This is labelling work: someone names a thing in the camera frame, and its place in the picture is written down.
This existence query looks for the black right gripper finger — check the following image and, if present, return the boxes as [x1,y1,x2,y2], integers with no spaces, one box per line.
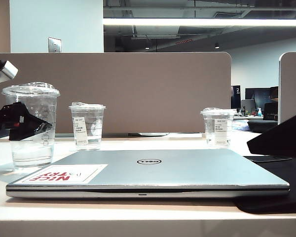
[246,110,296,157]

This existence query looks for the tall clear Starbucks cup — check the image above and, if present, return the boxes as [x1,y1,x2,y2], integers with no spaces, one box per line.
[1,80,61,171]

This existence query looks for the small clear plastic cup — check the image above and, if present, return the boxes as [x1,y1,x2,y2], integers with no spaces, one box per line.
[68,100,107,151]
[200,107,237,149]

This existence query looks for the silver Dell laptop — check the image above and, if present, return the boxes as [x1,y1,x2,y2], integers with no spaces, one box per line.
[5,149,291,198]

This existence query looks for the black round cushion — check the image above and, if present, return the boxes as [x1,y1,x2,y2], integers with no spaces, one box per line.
[247,119,279,134]

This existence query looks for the black office chair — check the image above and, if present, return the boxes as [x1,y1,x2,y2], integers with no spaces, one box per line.
[263,102,279,121]

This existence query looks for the black mouse pad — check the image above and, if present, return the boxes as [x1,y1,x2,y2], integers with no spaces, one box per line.
[233,155,296,214]

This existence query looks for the patterned blue cloth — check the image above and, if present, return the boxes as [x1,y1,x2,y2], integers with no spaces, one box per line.
[232,121,250,131]

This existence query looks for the black computer monitor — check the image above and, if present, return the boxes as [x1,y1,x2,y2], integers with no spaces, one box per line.
[244,86,279,110]

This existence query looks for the narrow brown desk partition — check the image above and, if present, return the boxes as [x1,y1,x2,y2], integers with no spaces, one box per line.
[278,51,296,125]

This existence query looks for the black sign with numeral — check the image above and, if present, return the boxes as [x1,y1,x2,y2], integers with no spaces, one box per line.
[231,85,241,110]

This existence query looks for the wide brown desk partition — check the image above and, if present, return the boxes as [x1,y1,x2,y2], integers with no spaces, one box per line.
[0,51,232,135]

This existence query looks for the long linear ceiling light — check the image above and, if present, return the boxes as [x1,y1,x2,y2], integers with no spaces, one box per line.
[103,17,296,27]

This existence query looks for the metal wall switch plate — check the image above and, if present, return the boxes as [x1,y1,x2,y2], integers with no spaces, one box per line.
[47,37,63,53]

